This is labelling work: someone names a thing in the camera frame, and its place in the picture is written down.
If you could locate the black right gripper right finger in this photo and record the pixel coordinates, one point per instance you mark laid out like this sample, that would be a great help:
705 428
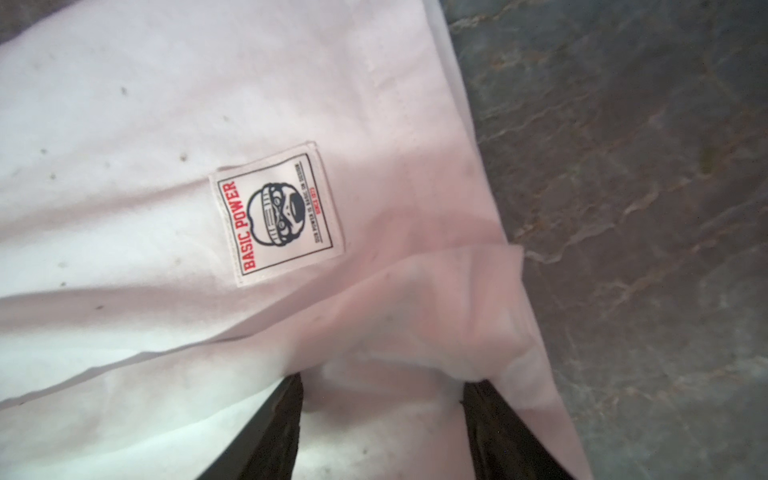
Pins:
502 447

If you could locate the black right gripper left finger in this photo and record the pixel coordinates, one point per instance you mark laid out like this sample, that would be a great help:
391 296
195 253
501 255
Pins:
267 446

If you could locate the white tank top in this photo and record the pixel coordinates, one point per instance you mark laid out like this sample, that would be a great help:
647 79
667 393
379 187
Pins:
202 198

